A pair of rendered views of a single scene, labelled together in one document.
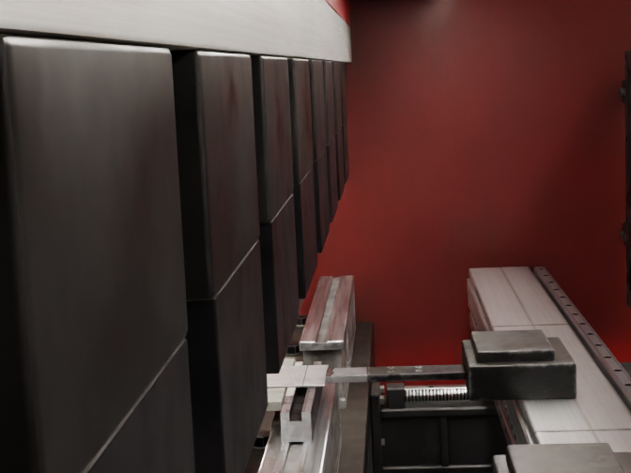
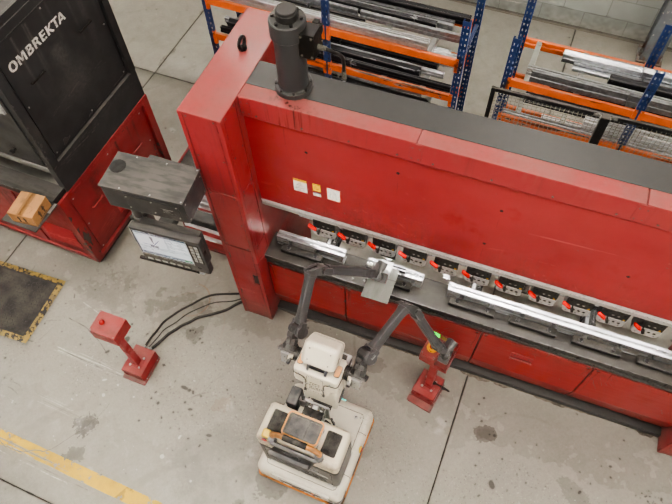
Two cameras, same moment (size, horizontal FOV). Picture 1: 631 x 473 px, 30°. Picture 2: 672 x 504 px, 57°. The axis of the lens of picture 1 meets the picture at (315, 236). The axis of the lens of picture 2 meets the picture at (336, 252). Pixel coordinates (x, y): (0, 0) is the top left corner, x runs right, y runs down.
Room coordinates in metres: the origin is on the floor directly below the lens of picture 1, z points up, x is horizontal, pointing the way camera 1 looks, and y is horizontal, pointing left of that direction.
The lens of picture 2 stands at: (0.89, 2.06, 4.55)
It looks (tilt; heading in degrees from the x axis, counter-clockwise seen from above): 59 degrees down; 289
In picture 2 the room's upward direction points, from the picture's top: 3 degrees counter-clockwise
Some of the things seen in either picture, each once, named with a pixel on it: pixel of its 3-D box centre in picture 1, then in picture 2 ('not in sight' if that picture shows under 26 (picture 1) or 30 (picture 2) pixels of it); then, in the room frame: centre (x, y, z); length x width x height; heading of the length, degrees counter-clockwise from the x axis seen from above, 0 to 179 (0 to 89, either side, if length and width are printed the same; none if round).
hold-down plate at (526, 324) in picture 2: not in sight; (532, 326); (0.25, 0.14, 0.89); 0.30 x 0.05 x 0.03; 176
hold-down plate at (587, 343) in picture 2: not in sight; (596, 346); (-0.15, 0.17, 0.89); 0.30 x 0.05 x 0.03; 176
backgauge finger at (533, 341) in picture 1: (446, 364); not in sight; (1.24, -0.13, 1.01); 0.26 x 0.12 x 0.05; 86
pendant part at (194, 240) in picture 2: not in sight; (174, 243); (2.48, 0.48, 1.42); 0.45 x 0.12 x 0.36; 1
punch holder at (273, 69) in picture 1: (209, 204); (478, 271); (0.67, 0.06, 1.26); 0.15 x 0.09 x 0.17; 176
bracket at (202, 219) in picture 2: not in sight; (189, 226); (2.56, 0.20, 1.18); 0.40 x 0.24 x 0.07; 176
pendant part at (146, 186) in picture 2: not in sight; (168, 220); (2.53, 0.39, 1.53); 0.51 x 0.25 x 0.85; 1
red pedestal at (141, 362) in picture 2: not in sight; (125, 346); (2.96, 0.88, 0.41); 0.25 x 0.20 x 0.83; 86
